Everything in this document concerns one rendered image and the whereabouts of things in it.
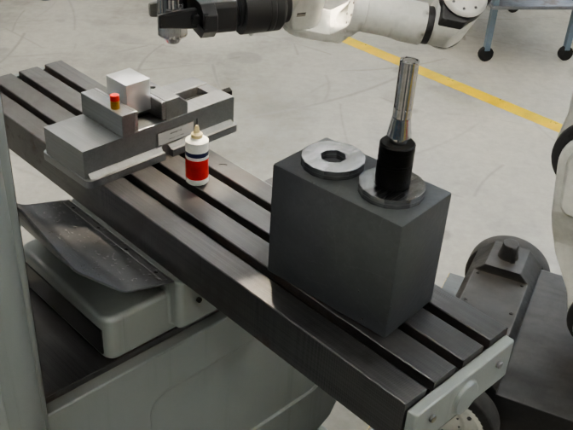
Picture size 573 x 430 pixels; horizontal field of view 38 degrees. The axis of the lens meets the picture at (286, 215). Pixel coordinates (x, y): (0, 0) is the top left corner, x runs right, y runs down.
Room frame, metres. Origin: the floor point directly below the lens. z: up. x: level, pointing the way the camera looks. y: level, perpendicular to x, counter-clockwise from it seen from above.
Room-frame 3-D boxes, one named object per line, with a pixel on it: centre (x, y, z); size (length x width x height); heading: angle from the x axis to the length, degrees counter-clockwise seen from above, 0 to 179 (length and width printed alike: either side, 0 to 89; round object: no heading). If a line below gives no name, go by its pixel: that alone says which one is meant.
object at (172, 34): (1.26, 0.20, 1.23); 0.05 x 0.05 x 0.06
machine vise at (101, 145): (1.38, 0.28, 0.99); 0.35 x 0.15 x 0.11; 137
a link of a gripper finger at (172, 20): (1.23, 0.19, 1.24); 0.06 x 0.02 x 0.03; 116
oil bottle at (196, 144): (1.25, 0.16, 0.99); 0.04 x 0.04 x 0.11
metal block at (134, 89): (1.36, 0.30, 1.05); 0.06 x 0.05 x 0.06; 47
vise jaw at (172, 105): (1.40, 0.26, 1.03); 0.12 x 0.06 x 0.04; 47
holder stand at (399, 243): (0.98, -0.10, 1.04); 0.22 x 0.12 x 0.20; 51
